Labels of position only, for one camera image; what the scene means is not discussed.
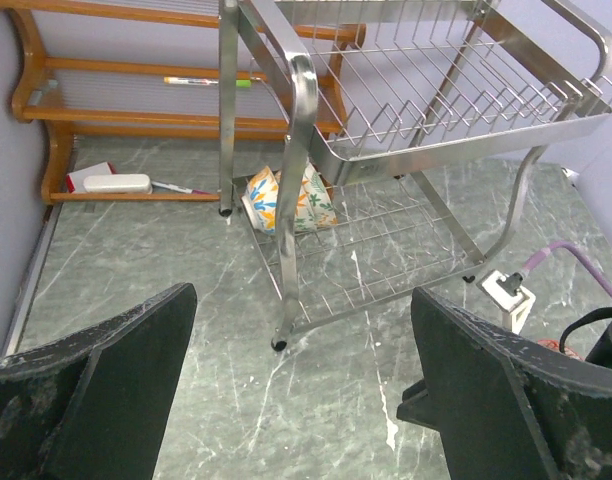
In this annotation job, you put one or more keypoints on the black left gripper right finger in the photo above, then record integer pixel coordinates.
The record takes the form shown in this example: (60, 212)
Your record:
(506, 407)

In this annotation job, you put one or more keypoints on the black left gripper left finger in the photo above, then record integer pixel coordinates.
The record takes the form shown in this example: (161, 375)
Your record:
(95, 404)

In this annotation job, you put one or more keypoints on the blue orange patterned bowl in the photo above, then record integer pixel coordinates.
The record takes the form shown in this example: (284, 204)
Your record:
(260, 200)

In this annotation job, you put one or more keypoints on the orange flower leaf bowl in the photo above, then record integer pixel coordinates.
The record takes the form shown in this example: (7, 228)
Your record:
(318, 198)

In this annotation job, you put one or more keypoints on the orange star flower bowl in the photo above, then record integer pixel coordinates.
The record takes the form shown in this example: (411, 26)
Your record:
(304, 220)

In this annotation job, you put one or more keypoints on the stainless steel dish rack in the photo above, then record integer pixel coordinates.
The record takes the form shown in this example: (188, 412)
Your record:
(435, 82)

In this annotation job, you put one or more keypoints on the wooden shelf rack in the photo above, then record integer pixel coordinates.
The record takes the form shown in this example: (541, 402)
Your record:
(75, 96)

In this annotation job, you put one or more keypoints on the white eraser block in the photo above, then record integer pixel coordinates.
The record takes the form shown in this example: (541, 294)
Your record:
(118, 183)

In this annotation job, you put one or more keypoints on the red white box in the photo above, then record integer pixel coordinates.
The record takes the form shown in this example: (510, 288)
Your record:
(75, 179)

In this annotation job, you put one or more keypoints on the pink capped marker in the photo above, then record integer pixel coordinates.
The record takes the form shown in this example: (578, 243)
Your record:
(177, 188)

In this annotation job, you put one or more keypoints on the green capped marker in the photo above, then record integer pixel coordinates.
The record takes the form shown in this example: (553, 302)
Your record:
(187, 81)

